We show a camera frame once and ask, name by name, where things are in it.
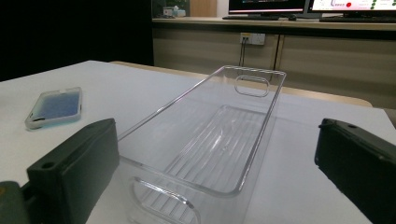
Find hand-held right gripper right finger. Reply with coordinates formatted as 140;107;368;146
314;118;396;224

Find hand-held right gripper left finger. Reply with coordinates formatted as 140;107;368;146
26;118;120;224

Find teal phone case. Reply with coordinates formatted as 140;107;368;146
23;86;83;131

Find clear plastic package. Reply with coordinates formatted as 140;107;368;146
116;64;288;224

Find white table board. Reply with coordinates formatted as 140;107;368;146
0;60;396;224

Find beige wooden counter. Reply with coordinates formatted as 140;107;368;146
151;17;396;110

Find black keyboard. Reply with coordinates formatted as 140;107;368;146
319;15;396;23
221;14;281;21

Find computer monitor with white screen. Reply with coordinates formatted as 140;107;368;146
309;0;396;13

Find small boxes on counter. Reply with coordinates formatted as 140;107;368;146
162;5;188;19

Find black computer monitor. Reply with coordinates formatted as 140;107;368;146
228;0;307;15

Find black power cable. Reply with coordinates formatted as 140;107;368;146
238;36;250;68

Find white wall socket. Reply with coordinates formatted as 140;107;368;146
239;32;266;47

